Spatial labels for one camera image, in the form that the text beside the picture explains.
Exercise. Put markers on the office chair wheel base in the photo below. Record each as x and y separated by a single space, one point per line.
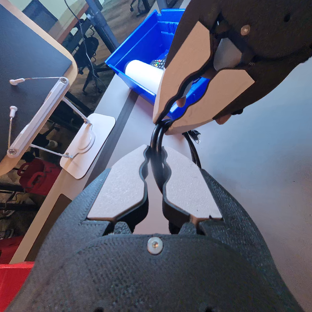
143 4

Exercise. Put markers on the black remote control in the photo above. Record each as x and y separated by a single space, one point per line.
158 63

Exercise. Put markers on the dark metal table leg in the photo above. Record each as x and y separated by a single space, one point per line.
102 24

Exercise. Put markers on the black office chair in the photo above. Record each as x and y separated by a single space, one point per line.
85 48

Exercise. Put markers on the white metal panel stand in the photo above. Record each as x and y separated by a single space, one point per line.
87 146

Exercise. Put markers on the red plastic bin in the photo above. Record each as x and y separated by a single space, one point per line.
12 280

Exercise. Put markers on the blue plastic bin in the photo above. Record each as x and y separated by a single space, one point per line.
146 43

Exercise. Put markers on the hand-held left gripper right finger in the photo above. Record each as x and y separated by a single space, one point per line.
187 190

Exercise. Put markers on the wooden edged desk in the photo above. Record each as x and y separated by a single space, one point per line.
56 12

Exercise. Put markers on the person's right hand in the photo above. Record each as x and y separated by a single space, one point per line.
222 119

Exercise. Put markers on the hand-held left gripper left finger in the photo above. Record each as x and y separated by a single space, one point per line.
121 187

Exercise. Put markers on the black panel with wooden edge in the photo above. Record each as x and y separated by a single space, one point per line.
24 61

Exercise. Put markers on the red tool bag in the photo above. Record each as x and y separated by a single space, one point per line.
39 175

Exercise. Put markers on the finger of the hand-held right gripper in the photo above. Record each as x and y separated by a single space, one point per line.
185 56
219 97

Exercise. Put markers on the white roll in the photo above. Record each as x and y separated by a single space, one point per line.
143 73

